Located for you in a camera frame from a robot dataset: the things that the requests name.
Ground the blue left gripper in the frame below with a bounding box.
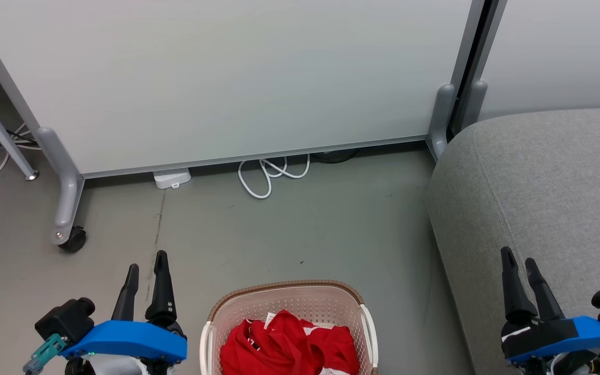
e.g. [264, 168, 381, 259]
[62, 250, 188, 375]

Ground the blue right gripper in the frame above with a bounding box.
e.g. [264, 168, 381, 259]
[501, 246, 600, 364]

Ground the red jersey with white collar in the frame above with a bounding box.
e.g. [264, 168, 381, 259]
[220, 309, 327, 375]

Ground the grey fabric sofa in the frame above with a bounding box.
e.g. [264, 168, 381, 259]
[426, 107, 600, 375]

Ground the black caster wheel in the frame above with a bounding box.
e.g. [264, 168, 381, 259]
[59, 226, 88, 254]

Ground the white power adapter box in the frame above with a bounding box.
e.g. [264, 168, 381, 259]
[153, 167, 193, 190]

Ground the grey partition foot with caster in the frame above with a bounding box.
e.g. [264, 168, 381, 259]
[36, 127, 85, 246]

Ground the beige perforated laundry basket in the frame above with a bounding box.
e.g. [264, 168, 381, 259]
[199, 280, 379, 375]

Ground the large white partition panel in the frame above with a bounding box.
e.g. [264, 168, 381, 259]
[0, 0, 489, 181]

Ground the teal left camera connector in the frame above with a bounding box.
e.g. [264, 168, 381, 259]
[23, 333, 67, 375]

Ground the white looped cable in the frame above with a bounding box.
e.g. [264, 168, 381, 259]
[237, 154, 311, 201]

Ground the black floor cable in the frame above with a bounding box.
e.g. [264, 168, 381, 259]
[310, 148, 361, 165]

